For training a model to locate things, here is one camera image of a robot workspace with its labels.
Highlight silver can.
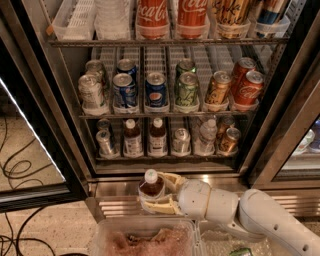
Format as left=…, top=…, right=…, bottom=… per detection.
left=96, top=129, right=117, bottom=158
left=172, top=128, right=191, bottom=157
left=97, top=118, right=111, bottom=130

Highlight brown tea bottle white cap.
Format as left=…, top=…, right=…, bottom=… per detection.
left=138, top=169, right=165, bottom=202

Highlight blue can back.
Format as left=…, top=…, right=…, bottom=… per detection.
left=117, top=58, right=137, bottom=79

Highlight clear bin with ice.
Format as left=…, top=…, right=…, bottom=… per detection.
left=197, top=221, right=291, bottom=256

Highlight white can middle back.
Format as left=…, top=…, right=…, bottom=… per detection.
left=85, top=60, right=108, bottom=86

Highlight clear water bottle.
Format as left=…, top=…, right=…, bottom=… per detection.
left=195, top=119, right=217, bottom=156

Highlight silver can bottom left front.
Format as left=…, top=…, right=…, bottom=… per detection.
left=96, top=129, right=117, bottom=158

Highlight black cable on floor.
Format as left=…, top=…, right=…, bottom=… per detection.
left=0, top=206, right=91, bottom=256

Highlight green can front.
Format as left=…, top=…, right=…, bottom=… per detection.
left=175, top=72, right=199, bottom=113

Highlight red Coke bottle right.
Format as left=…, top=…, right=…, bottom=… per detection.
left=177, top=0, right=208, bottom=39

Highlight clear bin pink contents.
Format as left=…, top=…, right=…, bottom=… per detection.
left=90, top=217, right=201, bottom=256

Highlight open glass fridge door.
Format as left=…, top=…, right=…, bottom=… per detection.
left=0, top=35, right=87, bottom=212

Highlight blue can top shelf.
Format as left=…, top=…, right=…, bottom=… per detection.
left=254, top=0, right=289, bottom=27

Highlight red coke can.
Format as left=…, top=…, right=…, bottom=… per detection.
left=231, top=57, right=256, bottom=93
left=233, top=70, right=264, bottom=106

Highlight gold can top shelf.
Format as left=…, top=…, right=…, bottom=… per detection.
left=212, top=0, right=251, bottom=39

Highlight silver can bottom centre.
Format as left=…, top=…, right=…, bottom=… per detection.
left=172, top=128, right=191, bottom=157

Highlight red coke bottle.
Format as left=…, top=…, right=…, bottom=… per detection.
left=177, top=0, right=208, bottom=39
left=137, top=0, right=168, bottom=40

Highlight gold can middle shelf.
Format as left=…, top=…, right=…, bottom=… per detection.
left=204, top=71, right=231, bottom=112

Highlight right fridge door frame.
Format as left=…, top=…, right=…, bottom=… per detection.
left=246, top=18, right=320, bottom=191

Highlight gold can shelf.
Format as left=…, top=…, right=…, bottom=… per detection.
left=212, top=0, right=251, bottom=39
left=204, top=71, right=231, bottom=112

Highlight blue white can front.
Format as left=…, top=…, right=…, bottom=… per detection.
left=112, top=73, right=138, bottom=113

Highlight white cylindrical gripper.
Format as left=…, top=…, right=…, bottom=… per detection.
left=140, top=172, right=211, bottom=220

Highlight red Coke bottle left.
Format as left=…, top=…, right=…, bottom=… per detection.
left=137, top=0, right=168, bottom=40

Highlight silver can bottom left back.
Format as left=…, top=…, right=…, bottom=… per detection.
left=97, top=118, right=111, bottom=130

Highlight red Coke can back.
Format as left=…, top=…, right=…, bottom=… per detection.
left=231, top=57, right=256, bottom=93

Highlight white can middle front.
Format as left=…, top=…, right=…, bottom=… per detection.
left=78, top=74, right=108, bottom=116

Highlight empty clear tray top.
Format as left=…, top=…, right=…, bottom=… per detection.
left=52, top=0, right=96, bottom=41

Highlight green can back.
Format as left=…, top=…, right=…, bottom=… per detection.
left=175, top=58, right=196, bottom=79

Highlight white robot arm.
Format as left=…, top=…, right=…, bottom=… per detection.
left=138, top=169, right=320, bottom=256

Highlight steel fridge base grille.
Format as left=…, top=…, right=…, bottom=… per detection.
left=87, top=175, right=320, bottom=220

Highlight red Coke can front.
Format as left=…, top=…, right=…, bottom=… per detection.
left=233, top=70, right=264, bottom=106

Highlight white ribbed bottle top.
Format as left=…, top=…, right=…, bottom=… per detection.
left=94, top=0, right=130, bottom=40

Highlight gold can bottom front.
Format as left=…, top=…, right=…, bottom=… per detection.
left=218, top=127, right=241, bottom=154

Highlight gold can bottom back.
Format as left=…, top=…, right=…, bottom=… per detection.
left=217, top=115, right=235, bottom=140

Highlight green can in bin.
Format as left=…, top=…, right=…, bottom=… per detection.
left=229, top=248, right=253, bottom=256

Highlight blue Pepsi can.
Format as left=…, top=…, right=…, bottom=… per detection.
left=145, top=72, right=169, bottom=112

